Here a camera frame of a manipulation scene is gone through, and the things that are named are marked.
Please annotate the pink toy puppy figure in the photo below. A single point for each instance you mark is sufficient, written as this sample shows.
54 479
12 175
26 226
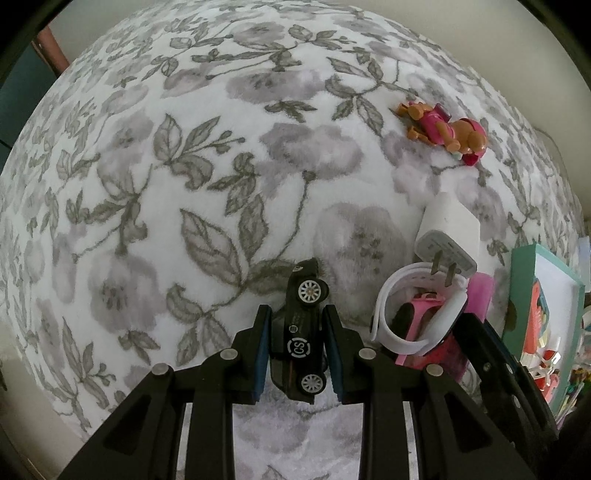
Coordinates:
438 129

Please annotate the black toy car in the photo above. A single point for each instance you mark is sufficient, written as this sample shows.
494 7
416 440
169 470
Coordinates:
300 341

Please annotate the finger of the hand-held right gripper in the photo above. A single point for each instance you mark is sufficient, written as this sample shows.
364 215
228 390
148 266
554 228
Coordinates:
489 360

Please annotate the teal cardboard tray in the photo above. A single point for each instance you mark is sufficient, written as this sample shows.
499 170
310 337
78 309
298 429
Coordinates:
526 277

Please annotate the dark cabinet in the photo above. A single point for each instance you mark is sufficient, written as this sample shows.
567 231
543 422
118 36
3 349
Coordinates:
18 92

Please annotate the white charger plug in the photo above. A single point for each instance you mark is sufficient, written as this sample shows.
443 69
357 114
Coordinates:
450 221

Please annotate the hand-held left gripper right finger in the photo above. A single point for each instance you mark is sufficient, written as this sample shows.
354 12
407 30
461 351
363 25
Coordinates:
334 360

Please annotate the reddish brown post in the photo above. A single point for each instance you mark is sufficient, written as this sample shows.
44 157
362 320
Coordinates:
51 50

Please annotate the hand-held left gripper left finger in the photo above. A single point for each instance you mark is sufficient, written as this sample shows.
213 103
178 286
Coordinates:
263 355

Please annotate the pink smartwatch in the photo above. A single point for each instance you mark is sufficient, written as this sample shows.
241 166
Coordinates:
427 304

